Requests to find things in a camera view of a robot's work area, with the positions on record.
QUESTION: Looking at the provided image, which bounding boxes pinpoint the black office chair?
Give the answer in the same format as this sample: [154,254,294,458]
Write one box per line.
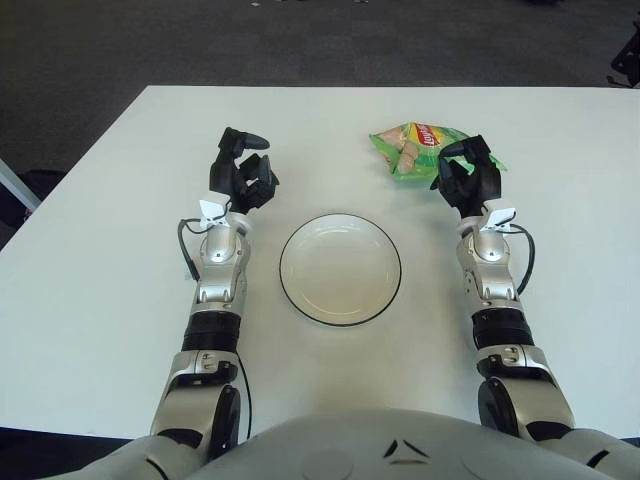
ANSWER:
[607,34,640,89]

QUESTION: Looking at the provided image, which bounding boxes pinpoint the black bag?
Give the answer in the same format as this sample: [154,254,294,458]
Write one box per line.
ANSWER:
[17,169,69,211]

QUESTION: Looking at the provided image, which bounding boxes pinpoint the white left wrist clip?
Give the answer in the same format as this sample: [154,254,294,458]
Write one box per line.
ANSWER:
[198,198,229,232]

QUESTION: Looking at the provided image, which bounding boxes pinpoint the white plate with black rim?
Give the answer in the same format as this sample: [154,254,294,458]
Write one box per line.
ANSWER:
[278,213,404,329]

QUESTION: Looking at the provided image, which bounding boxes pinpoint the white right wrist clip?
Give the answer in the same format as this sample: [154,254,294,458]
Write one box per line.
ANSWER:
[482,207,516,234]

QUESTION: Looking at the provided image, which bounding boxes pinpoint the silver robot torso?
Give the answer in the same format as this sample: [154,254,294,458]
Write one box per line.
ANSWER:
[187,407,601,480]

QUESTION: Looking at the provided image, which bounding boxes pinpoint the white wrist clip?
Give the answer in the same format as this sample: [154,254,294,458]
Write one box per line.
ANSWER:
[482,207,516,234]
[198,198,229,232]

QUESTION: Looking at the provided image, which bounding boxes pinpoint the white side table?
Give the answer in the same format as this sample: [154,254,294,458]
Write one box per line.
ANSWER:
[0,158,42,210]

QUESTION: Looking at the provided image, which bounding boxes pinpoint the green Lays chips bag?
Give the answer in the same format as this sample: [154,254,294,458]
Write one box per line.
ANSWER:
[368,121,510,190]

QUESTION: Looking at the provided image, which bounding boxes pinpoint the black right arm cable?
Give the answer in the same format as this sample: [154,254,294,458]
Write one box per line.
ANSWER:
[504,222,536,294]

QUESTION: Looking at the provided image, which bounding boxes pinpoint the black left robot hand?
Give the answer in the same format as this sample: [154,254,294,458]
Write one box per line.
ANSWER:
[207,127,281,216]

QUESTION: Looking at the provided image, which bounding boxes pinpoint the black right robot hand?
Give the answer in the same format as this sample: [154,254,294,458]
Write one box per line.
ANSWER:
[430,133,503,217]

